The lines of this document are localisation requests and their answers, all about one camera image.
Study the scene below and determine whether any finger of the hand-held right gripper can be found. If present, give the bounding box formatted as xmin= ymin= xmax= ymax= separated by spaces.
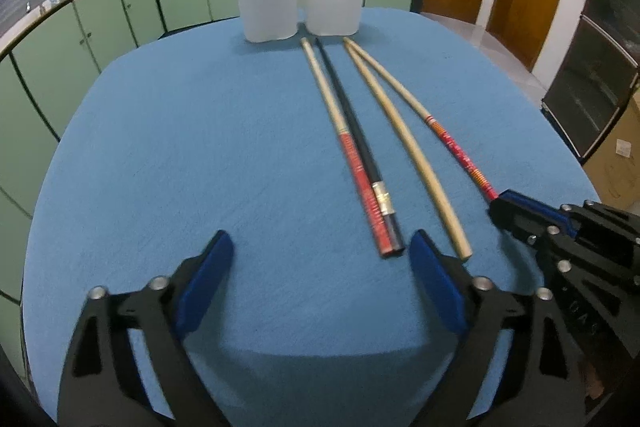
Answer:
xmin=488 ymin=199 xmax=577 ymax=274
xmin=500 ymin=189 xmax=640 ymax=254

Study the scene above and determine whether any plain wooden chopstick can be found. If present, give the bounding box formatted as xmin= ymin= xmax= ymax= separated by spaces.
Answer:
xmin=342 ymin=37 xmax=473 ymax=263

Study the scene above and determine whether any wooden chopstick with red end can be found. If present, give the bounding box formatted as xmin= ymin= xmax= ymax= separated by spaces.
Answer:
xmin=300 ymin=37 xmax=394 ymax=259

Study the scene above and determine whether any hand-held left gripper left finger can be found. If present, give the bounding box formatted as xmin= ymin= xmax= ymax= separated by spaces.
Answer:
xmin=57 ymin=230 xmax=235 ymax=427

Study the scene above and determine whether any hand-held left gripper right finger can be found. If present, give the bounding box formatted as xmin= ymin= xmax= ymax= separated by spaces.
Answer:
xmin=409 ymin=229 xmax=586 ymax=427

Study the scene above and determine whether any black chopstick with silver band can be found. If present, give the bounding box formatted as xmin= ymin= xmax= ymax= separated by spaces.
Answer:
xmin=314 ymin=38 xmax=405 ymax=256

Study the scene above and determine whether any blue table mat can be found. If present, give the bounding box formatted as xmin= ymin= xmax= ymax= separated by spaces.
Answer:
xmin=22 ymin=6 xmax=602 ymax=427

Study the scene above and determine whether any wooden chopstick with red pattern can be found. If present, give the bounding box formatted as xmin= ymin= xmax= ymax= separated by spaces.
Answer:
xmin=347 ymin=43 xmax=501 ymax=204

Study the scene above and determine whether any black glass-front cabinet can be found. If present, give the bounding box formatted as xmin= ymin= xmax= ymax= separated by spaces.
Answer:
xmin=541 ymin=0 xmax=640 ymax=166

